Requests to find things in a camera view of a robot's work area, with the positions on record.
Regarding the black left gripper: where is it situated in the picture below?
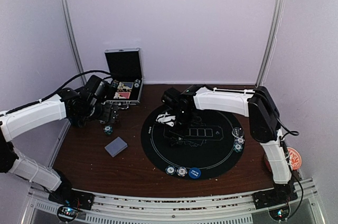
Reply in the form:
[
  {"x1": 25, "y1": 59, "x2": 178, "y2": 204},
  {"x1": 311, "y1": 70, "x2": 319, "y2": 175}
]
[{"x1": 84, "y1": 101, "x2": 118, "y2": 123}]

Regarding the green blue 50 chip stack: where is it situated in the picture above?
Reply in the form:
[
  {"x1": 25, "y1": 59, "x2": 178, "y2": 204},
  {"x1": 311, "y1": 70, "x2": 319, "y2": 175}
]
[{"x1": 103, "y1": 125, "x2": 113, "y2": 135}]

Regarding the blue white 10 chip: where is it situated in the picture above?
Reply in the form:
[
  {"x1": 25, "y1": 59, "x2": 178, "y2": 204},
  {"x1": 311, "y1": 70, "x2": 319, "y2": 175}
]
[
  {"x1": 176, "y1": 166, "x2": 188, "y2": 177},
  {"x1": 235, "y1": 137, "x2": 245, "y2": 145}
]

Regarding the blue small blind button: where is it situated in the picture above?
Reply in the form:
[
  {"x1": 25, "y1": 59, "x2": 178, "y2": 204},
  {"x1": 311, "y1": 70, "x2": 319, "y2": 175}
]
[{"x1": 188, "y1": 167, "x2": 201, "y2": 179}]

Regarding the black white dealer button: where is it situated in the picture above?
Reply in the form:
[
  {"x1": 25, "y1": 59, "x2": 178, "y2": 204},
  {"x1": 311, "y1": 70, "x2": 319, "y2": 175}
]
[{"x1": 232, "y1": 127, "x2": 245, "y2": 138}]

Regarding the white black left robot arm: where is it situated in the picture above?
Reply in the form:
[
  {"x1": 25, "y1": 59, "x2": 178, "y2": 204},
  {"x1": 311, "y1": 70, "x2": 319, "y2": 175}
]
[{"x1": 1, "y1": 75, "x2": 119, "y2": 205}]

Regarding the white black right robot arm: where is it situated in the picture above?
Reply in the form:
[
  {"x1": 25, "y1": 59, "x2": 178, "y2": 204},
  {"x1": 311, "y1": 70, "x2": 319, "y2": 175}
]
[{"x1": 155, "y1": 85, "x2": 292, "y2": 204}]

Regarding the red card deck in case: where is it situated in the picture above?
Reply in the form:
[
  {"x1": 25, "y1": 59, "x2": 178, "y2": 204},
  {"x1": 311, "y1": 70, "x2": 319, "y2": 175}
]
[{"x1": 114, "y1": 92, "x2": 131, "y2": 99}]

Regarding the dark blue mug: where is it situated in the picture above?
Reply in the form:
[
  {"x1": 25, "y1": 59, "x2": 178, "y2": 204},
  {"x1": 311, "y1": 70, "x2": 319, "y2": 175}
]
[{"x1": 69, "y1": 119, "x2": 86, "y2": 128}]

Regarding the mixed chip stack in case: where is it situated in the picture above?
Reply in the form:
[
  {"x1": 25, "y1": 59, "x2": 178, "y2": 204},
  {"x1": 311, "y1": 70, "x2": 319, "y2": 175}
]
[{"x1": 111, "y1": 80, "x2": 119, "y2": 88}]

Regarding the grey playing card deck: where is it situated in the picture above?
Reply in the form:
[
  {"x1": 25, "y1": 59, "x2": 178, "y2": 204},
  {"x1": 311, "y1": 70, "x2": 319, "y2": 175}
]
[{"x1": 105, "y1": 137, "x2": 128, "y2": 157}]

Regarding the blue card deck in case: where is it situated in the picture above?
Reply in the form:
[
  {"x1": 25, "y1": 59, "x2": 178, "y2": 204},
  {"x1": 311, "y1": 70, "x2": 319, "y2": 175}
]
[{"x1": 118, "y1": 82, "x2": 134, "y2": 90}]

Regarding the green chip stack in case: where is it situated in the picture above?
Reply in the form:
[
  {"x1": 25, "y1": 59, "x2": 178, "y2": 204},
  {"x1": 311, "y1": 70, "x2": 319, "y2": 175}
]
[{"x1": 134, "y1": 79, "x2": 141, "y2": 88}]

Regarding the round black poker mat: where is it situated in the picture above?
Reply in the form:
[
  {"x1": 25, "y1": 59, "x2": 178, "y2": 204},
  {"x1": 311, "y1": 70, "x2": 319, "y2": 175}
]
[{"x1": 140, "y1": 105, "x2": 244, "y2": 180}]

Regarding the aluminium poker case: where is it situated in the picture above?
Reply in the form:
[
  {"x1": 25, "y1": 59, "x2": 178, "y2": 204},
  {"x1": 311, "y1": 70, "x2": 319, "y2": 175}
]
[{"x1": 105, "y1": 48, "x2": 143, "y2": 109}]

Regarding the red floral plate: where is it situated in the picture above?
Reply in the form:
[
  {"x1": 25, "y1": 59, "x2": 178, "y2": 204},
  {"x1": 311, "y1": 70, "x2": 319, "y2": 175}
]
[{"x1": 263, "y1": 154, "x2": 272, "y2": 173}]

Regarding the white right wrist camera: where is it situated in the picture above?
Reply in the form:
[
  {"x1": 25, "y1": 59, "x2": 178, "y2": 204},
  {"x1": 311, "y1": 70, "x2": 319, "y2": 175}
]
[{"x1": 155, "y1": 112, "x2": 176, "y2": 127}]

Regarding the front aluminium rail base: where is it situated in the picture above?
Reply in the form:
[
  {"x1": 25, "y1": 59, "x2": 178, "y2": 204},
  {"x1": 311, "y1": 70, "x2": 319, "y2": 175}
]
[{"x1": 21, "y1": 178, "x2": 320, "y2": 224}]

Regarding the left metal frame post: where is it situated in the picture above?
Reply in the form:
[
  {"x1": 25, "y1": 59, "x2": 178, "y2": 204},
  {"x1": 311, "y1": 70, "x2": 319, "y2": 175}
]
[{"x1": 60, "y1": 0, "x2": 84, "y2": 73}]

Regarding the metal frame post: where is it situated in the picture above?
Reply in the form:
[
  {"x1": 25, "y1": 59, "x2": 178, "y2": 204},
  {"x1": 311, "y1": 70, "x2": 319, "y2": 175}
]
[
  {"x1": 255, "y1": 0, "x2": 285, "y2": 87},
  {"x1": 60, "y1": 0, "x2": 84, "y2": 73}
]

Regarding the right metal frame post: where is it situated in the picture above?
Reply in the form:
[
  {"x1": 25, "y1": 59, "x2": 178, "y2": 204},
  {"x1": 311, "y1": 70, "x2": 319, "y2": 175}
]
[{"x1": 255, "y1": 0, "x2": 285, "y2": 87}]

